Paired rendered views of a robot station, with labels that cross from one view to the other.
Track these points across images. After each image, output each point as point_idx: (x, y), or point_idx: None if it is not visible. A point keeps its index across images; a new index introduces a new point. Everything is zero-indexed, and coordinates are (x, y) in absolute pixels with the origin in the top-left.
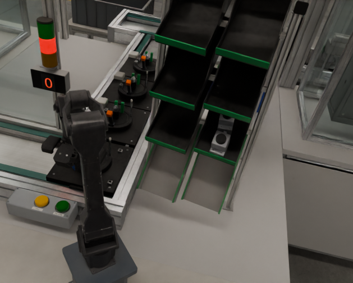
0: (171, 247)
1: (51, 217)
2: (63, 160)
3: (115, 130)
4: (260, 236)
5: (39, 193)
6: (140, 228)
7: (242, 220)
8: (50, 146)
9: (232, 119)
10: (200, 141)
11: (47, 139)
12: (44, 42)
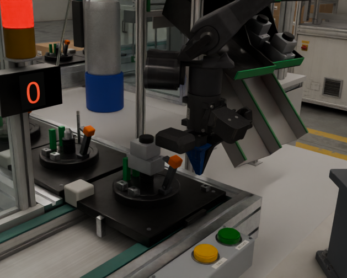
0: (299, 209)
1: (238, 259)
2: (243, 123)
3: (94, 161)
4: (302, 160)
5: (182, 255)
6: (261, 222)
7: (277, 161)
8: (190, 135)
9: (269, 22)
10: None
11: (170, 133)
12: (25, 3)
